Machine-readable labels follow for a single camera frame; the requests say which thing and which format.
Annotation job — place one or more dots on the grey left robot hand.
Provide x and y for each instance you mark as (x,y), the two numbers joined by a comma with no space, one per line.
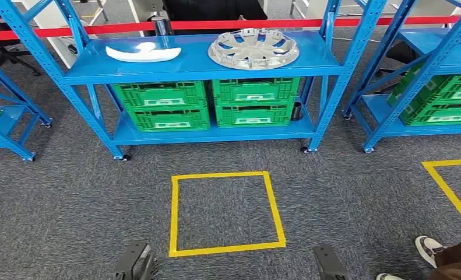
(153,268)

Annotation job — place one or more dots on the silver plastic wheel hubcap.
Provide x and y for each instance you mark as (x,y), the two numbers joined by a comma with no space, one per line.
(253,49)

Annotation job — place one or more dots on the white curved plastic part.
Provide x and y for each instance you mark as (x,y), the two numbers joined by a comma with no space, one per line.
(145,56)

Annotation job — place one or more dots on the yellow floor tape square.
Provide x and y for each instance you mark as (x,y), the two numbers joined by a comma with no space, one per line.
(174,212)
(448,193)

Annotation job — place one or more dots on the black cylinder tube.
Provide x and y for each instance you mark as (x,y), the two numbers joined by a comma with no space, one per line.
(296,112)

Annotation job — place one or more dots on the red barrier belt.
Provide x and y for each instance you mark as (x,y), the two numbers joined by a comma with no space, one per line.
(230,24)

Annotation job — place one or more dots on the black mesh office chair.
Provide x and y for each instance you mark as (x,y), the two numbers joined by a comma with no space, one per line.
(214,9)

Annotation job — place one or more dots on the white table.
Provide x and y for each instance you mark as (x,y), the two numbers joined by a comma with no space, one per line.
(309,9)

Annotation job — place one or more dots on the person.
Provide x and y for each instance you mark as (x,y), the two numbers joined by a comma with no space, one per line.
(458,262)

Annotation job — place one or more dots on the black barrier post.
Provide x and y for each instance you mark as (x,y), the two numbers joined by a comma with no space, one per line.
(161,26)

